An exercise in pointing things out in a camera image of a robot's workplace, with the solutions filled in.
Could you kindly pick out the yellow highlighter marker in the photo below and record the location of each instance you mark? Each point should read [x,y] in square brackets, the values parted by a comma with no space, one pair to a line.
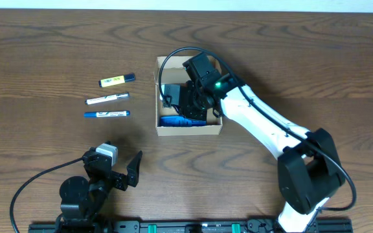
[117,80]

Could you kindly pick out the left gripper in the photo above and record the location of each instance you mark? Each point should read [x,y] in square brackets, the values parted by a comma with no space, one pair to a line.
[119,180]

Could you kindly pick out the cardboard box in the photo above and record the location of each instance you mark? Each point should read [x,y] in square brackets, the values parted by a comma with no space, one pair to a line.
[186,129]

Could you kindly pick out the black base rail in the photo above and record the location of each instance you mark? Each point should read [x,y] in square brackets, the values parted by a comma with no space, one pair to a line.
[249,226]

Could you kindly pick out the blue plastic holder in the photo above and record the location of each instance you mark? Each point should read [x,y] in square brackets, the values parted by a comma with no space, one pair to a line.
[180,121]

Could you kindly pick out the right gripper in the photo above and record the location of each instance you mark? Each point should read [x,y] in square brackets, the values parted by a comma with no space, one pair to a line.
[188,101]

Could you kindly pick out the black cap whiteboard marker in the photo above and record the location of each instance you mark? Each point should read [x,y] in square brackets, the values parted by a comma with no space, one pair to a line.
[107,98]

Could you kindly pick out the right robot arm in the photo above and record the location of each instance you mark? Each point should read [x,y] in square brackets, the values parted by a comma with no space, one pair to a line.
[309,168]

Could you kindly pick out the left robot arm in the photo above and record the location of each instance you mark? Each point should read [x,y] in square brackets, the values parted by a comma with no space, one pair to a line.
[83,198]

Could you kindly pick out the blue whiteboard marker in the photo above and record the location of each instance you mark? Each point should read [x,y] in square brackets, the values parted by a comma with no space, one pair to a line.
[106,114]

